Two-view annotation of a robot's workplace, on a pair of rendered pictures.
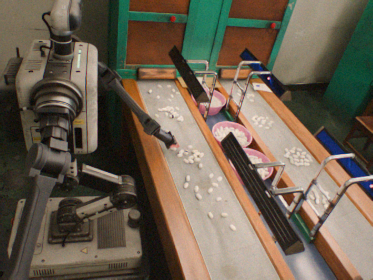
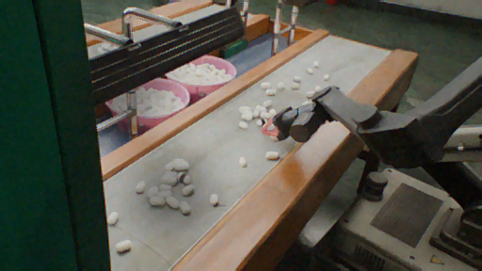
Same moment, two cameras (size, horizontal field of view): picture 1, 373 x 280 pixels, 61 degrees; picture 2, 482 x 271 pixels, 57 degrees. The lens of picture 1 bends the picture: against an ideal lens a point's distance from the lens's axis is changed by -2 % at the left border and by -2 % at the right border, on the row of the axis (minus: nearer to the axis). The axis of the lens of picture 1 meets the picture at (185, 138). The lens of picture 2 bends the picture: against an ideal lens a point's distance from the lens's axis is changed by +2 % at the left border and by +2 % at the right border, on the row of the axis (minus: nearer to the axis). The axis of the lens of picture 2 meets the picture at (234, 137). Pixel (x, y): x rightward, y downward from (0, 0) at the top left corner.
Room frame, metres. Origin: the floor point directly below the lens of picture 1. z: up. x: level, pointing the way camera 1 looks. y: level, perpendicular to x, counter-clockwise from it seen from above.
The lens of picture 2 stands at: (2.21, 0.88, 1.43)
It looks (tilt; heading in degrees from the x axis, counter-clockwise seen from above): 33 degrees down; 235
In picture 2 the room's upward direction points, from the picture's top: 5 degrees clockwise
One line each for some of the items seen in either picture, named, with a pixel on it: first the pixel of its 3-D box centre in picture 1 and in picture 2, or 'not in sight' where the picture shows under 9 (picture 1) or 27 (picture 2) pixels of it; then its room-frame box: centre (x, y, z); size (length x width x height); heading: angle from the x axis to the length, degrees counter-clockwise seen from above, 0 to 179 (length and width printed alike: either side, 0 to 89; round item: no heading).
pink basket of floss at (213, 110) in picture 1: (207, 102); not in sight; (2.14, -0.11, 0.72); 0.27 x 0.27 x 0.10
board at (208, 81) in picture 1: (199, 82); not in sight; (2.34, -0.02, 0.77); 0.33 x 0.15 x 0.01; 115
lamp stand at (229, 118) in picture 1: (246, 94); not in sight; (2.06, -0.36, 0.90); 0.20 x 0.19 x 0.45; 25
